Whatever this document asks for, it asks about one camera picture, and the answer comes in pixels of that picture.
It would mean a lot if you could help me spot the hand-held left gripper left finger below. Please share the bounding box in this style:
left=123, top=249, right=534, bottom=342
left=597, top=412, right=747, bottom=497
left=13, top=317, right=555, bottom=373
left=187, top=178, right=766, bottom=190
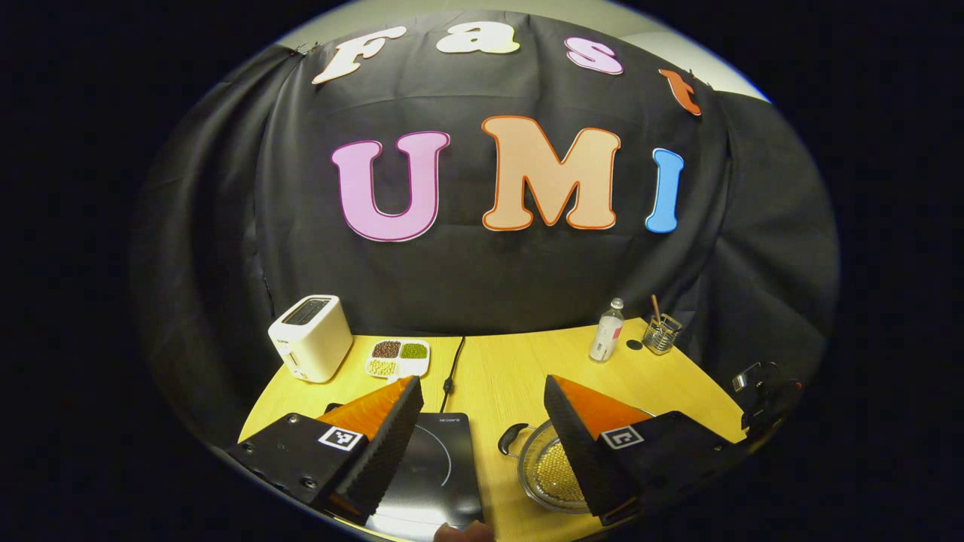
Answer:
left=224, top=375, right=425, bottom=526

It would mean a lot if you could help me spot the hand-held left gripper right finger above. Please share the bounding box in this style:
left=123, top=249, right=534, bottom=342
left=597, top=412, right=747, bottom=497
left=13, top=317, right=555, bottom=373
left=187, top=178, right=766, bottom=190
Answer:
left=542, top=373, right=748, bottom=526

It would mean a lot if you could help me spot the steel pot with black handles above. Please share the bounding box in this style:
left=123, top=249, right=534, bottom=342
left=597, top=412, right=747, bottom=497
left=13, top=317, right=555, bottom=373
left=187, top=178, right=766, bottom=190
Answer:
left=497, top=406, right=656, bottom=515

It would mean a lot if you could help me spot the black induction cooktop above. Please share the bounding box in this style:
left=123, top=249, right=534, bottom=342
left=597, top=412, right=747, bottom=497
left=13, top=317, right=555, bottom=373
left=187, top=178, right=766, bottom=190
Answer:
left=369, top=412, right=484, bottom=539

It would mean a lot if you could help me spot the pile of yellow soybeans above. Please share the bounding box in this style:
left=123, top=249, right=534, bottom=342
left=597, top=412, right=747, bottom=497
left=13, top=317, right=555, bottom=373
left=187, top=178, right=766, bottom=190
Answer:
left=531, top=440, right=588, bottom=507

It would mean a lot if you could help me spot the white divided bean dish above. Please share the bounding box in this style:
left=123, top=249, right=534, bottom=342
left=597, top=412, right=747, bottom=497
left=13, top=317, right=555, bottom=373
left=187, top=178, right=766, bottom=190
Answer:
left=365, top=339, right=432, bottom=379

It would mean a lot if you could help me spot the clear plastic bottle pink label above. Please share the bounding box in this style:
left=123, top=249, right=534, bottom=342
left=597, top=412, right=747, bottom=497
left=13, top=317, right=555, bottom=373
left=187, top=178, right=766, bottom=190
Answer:
left=589, top=298, right=626, bottom=364

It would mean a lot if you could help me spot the white toaster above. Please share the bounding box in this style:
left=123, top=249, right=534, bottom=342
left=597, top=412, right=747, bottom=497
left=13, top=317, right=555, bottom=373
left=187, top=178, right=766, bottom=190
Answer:
left=268, top=294, right=355, bottom=383

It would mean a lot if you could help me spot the black power cable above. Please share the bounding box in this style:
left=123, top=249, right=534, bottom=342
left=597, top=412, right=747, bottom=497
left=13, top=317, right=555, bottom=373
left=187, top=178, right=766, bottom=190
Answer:
left=442, top=336, right=466, bottom=413

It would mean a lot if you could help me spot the wire mesh utensil holder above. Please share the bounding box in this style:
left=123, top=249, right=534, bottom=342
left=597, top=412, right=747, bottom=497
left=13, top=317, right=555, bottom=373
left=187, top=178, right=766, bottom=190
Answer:
left=642, top=313, right=683, bottom=355

